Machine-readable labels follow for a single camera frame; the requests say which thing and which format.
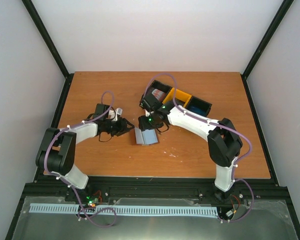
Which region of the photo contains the right electronics connector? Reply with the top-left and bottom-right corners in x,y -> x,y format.
225,194 -> 241,219

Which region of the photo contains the black bin with red cards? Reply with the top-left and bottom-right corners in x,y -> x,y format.
139,80 -> 172,112

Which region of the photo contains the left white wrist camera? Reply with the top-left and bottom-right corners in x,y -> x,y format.
108,107 -> 123,122

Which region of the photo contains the purple cable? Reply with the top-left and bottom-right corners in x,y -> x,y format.
144,72 -> 255,224
43,91 -> 118,228

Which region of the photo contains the light blue cable duct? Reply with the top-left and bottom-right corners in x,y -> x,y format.
28,203 -> 218,218

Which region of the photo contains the brown leather card holder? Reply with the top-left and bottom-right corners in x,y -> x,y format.
134,127 -> 159,146

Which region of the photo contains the red white card stack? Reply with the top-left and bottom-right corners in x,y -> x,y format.
151,88 -> 167,102

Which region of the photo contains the yellow card bin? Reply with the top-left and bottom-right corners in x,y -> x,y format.
162,87 -> 192,108

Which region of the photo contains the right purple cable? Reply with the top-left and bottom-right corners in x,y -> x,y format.
144,72 -> 255,224

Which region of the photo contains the blue card stack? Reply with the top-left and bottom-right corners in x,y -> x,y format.
189,105 -> 207,117

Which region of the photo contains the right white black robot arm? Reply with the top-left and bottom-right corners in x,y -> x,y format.
138,105 -> 243,199

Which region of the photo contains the left electronics board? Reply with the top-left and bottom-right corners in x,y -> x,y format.
86,190 -> 103,207

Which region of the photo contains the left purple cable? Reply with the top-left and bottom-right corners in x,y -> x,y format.
43,91 -> 118,228

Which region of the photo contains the black bin with blue cards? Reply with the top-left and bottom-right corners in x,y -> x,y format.
185,96 -> 212,117

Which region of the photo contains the black aluminium frame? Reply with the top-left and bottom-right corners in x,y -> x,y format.
5,0 -> 300,240

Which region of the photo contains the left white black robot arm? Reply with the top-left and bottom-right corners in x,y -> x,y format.
35,103 -> 135,202

